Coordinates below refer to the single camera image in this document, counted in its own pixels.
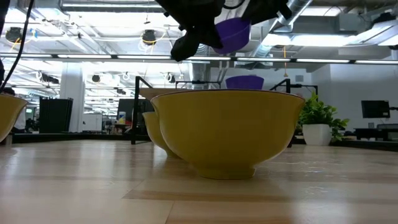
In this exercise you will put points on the blue plastic bowl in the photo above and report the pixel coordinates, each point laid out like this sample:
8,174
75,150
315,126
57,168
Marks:
244,83
234,35

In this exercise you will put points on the yellow bowl with leaf pattern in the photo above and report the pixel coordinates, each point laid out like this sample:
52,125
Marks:
9,115
227,133
155,130

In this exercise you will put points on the long overhead light bar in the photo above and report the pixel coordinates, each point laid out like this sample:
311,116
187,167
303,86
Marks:
84,56

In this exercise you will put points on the white wipes canister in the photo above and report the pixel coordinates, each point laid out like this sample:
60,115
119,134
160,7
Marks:
122,118

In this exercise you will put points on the green plant in white pot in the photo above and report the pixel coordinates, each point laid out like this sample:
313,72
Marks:
317,133

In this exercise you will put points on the black computer monitor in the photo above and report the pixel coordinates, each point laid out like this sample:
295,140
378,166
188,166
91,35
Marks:
375,109

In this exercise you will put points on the dark office desk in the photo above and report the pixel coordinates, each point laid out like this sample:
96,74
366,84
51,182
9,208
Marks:
373,132

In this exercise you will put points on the black cabinet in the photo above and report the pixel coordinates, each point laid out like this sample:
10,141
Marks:
56,115

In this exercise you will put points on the silver ribbed ventilation duct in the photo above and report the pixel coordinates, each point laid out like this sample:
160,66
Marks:
298,7
199,74

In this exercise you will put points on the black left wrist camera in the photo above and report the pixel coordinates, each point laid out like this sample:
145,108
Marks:
183,48

